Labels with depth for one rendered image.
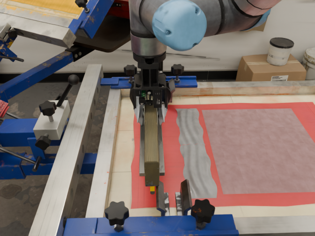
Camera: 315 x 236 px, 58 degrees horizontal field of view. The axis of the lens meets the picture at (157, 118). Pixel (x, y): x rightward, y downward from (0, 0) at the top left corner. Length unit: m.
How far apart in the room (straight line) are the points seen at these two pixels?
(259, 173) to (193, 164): 0.17
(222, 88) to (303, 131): 0.29
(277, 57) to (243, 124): 1.92
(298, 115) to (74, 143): 0.70
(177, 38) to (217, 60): 2.52
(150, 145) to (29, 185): 1.60
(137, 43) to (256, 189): 0.44
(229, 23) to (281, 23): 2.49
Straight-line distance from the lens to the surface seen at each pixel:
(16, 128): 0.83
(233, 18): 0.53
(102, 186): 0.69
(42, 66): 1.37
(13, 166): 0.91
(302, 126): 0.99
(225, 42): 2.91
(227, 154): 0.81
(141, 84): 0.61
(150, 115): 0.67
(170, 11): 0.45
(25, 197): 2.07
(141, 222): 0.61
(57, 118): 0.76
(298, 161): 0.86
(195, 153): 0.80
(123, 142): 0.83
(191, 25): 0.46
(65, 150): 0.71
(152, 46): 0.58
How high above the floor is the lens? 1.52
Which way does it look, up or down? 38 degrees down
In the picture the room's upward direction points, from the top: straight up
